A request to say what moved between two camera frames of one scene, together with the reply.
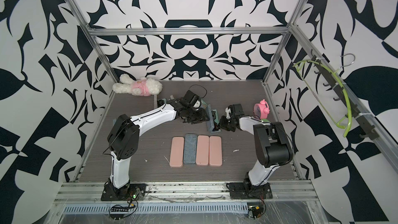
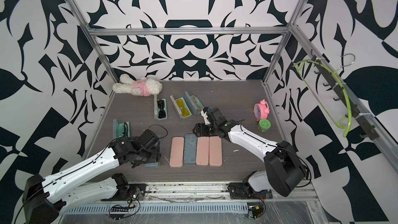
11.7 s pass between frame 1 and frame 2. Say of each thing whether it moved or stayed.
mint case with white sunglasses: stayed
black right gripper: moved
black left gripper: moved
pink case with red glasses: stayed
